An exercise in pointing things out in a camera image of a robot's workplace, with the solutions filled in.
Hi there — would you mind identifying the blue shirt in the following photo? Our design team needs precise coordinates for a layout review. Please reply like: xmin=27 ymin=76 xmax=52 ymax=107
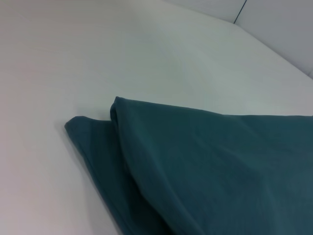
xmin=64 ymin=96 xmax=313 ymax=235

